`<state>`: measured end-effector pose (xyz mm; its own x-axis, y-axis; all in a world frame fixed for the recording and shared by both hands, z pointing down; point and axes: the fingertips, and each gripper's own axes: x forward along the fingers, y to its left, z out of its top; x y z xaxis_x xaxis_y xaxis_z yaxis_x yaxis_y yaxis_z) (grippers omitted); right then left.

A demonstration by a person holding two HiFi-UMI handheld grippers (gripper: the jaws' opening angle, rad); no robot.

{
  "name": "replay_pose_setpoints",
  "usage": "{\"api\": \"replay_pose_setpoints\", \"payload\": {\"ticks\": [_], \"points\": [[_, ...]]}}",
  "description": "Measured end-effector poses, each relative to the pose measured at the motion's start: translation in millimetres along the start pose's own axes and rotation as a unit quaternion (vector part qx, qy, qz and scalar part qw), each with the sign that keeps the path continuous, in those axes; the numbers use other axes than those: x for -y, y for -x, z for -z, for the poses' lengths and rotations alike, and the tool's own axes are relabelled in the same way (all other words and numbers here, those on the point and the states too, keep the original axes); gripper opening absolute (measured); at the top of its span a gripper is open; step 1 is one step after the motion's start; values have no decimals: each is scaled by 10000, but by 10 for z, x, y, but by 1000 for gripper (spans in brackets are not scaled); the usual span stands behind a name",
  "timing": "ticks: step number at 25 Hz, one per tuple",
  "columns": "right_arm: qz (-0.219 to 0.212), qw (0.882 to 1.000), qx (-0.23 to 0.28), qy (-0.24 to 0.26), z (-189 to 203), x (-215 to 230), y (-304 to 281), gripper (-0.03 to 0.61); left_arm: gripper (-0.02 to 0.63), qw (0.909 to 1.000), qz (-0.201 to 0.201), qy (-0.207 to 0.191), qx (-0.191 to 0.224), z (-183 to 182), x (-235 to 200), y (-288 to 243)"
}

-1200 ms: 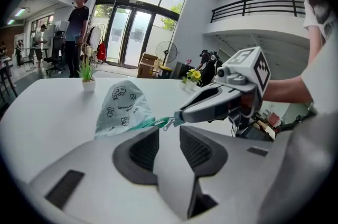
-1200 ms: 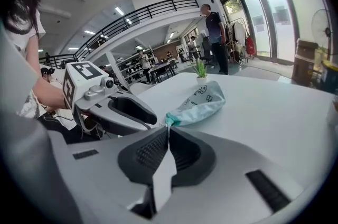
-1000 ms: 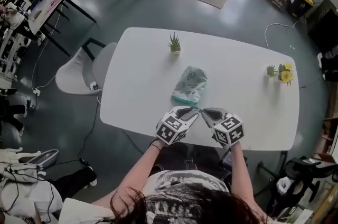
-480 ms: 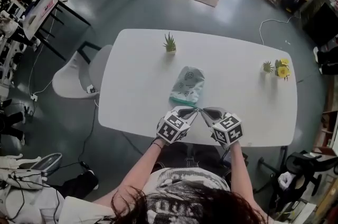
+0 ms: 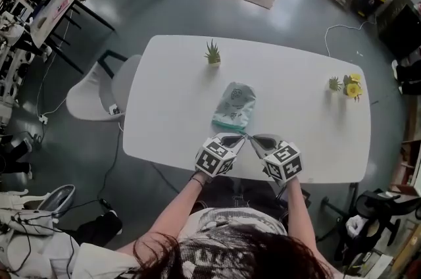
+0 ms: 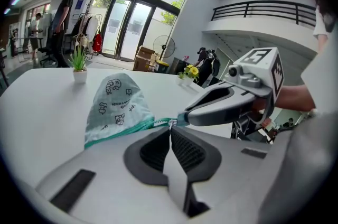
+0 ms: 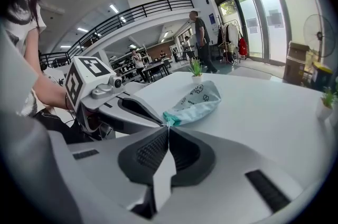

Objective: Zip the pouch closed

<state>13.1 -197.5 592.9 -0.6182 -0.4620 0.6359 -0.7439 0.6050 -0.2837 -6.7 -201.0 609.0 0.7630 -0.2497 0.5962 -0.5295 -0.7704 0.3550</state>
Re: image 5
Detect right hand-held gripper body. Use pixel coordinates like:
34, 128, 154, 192
261, 141, 303, 187

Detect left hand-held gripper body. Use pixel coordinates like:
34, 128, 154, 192
195, 136, 239, 178

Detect pale green zip pouch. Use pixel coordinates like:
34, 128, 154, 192
210, 82, 257, 136

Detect person's left forearm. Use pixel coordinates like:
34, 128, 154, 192
113, 172, 211, 254

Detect person's right forearm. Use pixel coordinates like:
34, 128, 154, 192
285, 176, 339, 279

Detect person's black trousers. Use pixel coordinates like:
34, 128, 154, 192
193, 176, 312, 230

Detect person's patterned white shirt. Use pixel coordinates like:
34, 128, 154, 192
179, 207, 291, 279

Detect small dark succulent pot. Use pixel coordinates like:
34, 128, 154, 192
328, 76, 344, 93

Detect spiky green succulent pot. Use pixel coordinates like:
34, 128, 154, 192
203, 38, 222, 68

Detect yellow flower pot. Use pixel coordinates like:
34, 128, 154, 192
343, 73, 364, 103

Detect black office chair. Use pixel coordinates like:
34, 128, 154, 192
320, 188, 421, 268

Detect wooden shelf unit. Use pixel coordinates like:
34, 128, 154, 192
389, 96, 421, 195

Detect white shell chair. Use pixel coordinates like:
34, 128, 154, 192
65, 54, 143, 122

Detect grey plastic basin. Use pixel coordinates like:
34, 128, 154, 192
37, 184, 77, 224

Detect black cabinet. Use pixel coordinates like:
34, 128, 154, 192
376, 0, 421, 61

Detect white carved-leg table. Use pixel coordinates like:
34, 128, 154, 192
0, 188, 51, 210

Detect white desk black legs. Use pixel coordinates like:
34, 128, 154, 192
29, 0, 118, 75

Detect white storage shelf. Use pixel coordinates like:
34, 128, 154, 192
0, 0, 34, 108

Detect black power cable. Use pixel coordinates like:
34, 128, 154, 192
150, 161, 181, 195
97, 128, 123, 207

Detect white power cable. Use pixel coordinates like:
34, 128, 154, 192
324, 20, 376, 57

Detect black metal frame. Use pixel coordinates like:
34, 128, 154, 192
98, 49, 129, 80

